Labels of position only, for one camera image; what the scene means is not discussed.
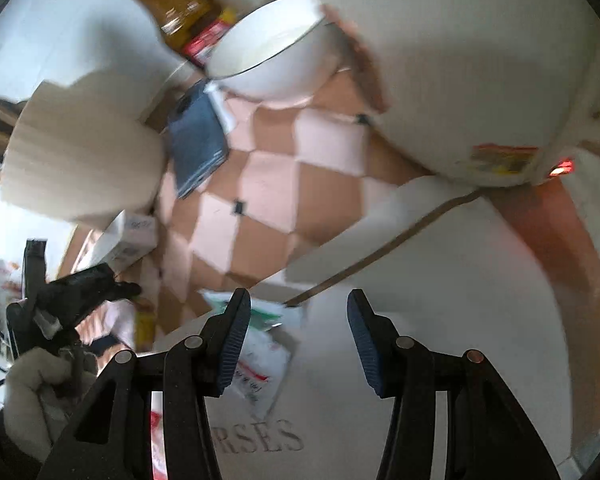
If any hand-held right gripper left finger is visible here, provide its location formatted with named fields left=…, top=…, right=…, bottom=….
left=37, top=287, right=253, bottom=480

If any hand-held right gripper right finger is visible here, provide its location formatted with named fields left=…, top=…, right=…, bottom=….
left=346, top=289, right=561, bottom=480

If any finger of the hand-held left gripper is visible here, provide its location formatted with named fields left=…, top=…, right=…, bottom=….
left=55, top=282, right=142, bottom=332
left=46, top=262, right=116, bottom=295

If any white wrapper red print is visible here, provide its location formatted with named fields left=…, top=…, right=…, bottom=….
left=232, top=329, right=294, bottom=420

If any green white sachet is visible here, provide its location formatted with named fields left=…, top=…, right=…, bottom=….
left=202, top=289, right=285, bottom=333

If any long white box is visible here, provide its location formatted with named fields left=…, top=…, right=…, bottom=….
left=86, top=210, right=159, bottom=272

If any red white plastic bag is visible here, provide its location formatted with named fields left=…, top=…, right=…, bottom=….
left=149, top=409, right=171, bottom=480

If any person's left hand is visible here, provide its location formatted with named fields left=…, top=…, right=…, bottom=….
left=2, top=346, right=101, bottom=462

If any cream utensil holder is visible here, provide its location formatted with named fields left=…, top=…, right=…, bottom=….
left=0, top=80, right=165, bottom=222

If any checkered printed tablecloth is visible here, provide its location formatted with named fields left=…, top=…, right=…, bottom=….
left=55, top=0, right=600, bottom=480

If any dark blue packet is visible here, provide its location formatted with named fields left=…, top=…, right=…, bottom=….
left=167, top=82, right=230, bottom=199

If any white lighter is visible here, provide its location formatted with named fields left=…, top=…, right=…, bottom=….
left=204, top=82, right=237, bottom=136

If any dark sauce bottle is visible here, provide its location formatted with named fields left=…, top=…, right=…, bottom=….
left=87, top=0, right=239, bottom=69

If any white bowl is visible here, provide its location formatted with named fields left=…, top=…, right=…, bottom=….
left=204, top=0, right=339, bottom=102

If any white pink electric kettle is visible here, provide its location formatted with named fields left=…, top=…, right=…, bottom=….
left=325, top=0, right=600, bottom=190

